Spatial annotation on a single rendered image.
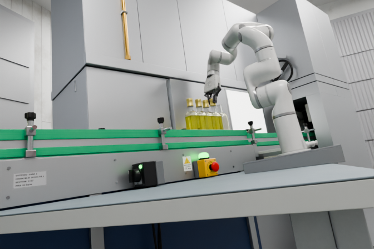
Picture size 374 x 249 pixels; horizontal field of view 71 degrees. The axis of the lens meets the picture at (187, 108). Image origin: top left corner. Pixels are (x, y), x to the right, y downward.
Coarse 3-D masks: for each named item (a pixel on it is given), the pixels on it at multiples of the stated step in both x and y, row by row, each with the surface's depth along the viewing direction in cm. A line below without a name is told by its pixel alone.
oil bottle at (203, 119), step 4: (200, 112) 140; (204, 112) 142; (200, 116) 139; (204, 116) 141; (200, 120) 139; (204, 120) 140; (200, 124) 138; (204, 124) 139; (208, 124) 141; (200, 128) 138; (204, 128) 138; (208, 128) 140
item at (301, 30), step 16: (288, 0) 224; (304, 0) 233; (272, 16) 235; (288, 16) 223; (304, 16) 222; (320, 16) 249; (288, 32) 222; (304, 32) 213; (320, 32) 237; (288, 48) 221; (304, 48) 211; (320, 48) 226; (336, 48) 255; (304, 64) 210; (320, 64) 216; (336, 64) 242; (304, 80) 209; (320, 80) 207; (336, 80) 231; (304, 96) 209
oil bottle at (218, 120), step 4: (212, 112) 150; (216, 112) 149; (216, 116) 147; (220, 116) 149; (216, 120) 146; (220, 120) 148; (216, 124) 146; (220, 124) 147; (216, 128) 145; (220, 128) 146
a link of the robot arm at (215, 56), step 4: (212, 52) 152; (216, 52) 152; (220, 52) 153; (212, 56) 152; (216, 56) 152; (220, 56) 152; (208, 60) 160; (212, 60) 153; (216, 60) 153; (208, 64) 160; (212, 64) 158; (216, 64) 158; (208, 68) 159; (212, 68) 157; (216, 68) 157
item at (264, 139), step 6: (312, 132) 215; (258, 138) 165; (264, 138) 170; (270, 138) 174; (276, 138) 179; (306, 138) 206; (312, 138) 213; (258, 144) 163; (264, 144) 167; (270, 144) 172; (276, 144) 176
